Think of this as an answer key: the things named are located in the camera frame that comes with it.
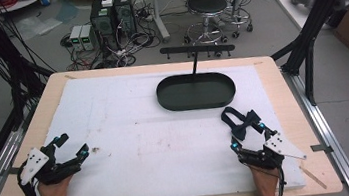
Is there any black computer tower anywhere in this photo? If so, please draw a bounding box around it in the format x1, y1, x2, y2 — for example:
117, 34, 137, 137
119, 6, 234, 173
112, 0, 139, 39
87, 0, 121, 52

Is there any tangle of floor cables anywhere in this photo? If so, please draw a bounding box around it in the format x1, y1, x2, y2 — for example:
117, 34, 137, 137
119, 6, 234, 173
55, 0, 166, 75

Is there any clear plastic sheet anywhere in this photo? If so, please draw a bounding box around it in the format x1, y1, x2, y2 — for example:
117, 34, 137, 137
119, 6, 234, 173
13, 11, 66, 41

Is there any black stand with oval tray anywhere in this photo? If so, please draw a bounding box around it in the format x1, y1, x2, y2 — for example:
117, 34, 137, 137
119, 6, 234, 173
150, 38, 244, 116

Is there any white foam mat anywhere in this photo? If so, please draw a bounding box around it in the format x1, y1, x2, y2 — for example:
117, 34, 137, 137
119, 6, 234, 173
9, 51, 307, 196

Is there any black bow tie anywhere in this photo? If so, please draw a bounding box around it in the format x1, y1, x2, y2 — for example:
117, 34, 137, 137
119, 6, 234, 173
219, 102, 266, 144

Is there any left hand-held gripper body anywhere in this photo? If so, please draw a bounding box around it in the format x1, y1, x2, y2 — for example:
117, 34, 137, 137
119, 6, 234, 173
14, 141, 85, 190

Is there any grey power supply unit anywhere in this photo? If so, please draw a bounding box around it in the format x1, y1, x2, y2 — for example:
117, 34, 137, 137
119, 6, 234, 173
67, 24, 86, 53
78, 23, 100, 53

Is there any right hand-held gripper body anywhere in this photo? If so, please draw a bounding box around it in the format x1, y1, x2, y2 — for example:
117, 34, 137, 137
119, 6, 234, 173
235, 127, 309, 175

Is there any thin wooden stick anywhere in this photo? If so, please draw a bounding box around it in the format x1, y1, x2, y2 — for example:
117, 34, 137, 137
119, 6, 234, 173
299, 161, 329, 193

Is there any person's right hand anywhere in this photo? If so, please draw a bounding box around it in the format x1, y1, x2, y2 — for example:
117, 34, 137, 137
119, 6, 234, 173
248, 161, 283, 196

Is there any grey tape strip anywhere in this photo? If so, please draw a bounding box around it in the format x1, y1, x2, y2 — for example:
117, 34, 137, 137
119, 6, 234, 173
0, 165, 21, 178
309, 142, 334, 157

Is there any round white table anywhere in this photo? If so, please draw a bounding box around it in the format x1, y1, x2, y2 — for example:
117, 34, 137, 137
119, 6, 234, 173
0, 0, 51, 15

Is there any grey table leg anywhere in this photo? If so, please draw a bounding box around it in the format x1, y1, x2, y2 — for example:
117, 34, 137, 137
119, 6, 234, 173
149, 0, 173, 46

